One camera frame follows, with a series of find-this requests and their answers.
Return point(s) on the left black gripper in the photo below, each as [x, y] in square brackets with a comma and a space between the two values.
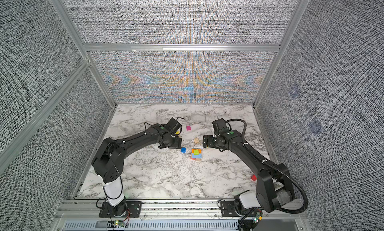
[177, 144]

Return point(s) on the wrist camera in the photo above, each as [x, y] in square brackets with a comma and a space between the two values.
[221, 126]
[173, 126]

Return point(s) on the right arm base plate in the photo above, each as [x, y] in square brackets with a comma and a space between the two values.
[233, 209]

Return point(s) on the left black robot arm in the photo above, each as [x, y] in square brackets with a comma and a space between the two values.
[108, 162]

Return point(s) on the light blue wood block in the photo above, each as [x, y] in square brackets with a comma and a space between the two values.
[197, 156]

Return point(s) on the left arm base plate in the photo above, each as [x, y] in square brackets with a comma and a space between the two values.
[122, 210]

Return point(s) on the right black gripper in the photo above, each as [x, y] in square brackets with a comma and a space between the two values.
[209, 143]

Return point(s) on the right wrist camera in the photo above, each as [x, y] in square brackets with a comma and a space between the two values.
[221, 126]

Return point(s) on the orange wood block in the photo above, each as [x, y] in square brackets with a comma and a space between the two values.
[193, 152]

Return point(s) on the aluminium mounting rail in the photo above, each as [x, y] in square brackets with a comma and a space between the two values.
[150, 209]

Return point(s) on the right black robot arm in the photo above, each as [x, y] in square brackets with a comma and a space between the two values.
[275, 187]

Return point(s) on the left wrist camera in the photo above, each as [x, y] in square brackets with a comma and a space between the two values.
[173, 126]

